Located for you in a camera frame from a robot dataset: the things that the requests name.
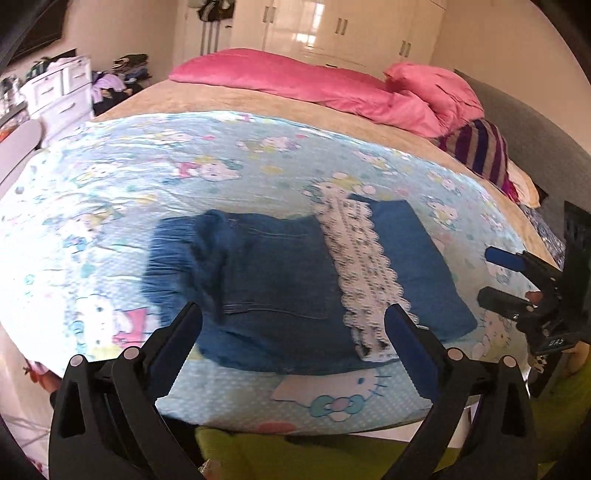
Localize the blue denim lace-trimmed pants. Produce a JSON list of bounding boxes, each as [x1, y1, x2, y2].
[[142, 195, 477, 375]]

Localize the green right sleeve forearm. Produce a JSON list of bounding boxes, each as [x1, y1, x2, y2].
[[195, 363, 590, 479]]

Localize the right hand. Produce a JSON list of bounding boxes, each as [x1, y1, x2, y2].
[[525, 291, 590, 378]]

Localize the cream pillow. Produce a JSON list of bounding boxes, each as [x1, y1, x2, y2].
[[507, 160, 541, 209]]

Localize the grey upholstered headboard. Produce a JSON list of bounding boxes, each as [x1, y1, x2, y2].
[[454, 68, 591, 273]]

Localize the purple striped pillow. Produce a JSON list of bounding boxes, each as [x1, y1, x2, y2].
[[432, 119, 518, 203]]

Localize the pink pillow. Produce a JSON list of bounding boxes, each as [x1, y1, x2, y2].
[[385, 62, 485, 138]]

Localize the light blue cartoon-cat bedsheet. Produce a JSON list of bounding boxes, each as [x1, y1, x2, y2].
[[1, 111, 543, 434]]

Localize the cream glossy wardrobe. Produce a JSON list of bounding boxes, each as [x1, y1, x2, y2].
[[229, 0, 448, 78]]

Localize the white curved footboard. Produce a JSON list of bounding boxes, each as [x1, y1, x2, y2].
[[0, 119, 43, 197]]

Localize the white drawer unit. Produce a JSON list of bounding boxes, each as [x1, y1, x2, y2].
[[21, 56, 94, 148]]

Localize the beige bed blanket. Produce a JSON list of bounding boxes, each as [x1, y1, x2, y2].
[[95, 80, 558, 266]]

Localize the pink duvet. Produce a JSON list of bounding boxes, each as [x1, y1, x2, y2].
[[169, 48, 450, 138]]

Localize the pile of clothes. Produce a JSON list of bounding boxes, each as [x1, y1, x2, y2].
[[91, 53, 151, 116]]

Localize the hanging bags on door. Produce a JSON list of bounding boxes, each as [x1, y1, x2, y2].
[[197, 0, 235, 23]]

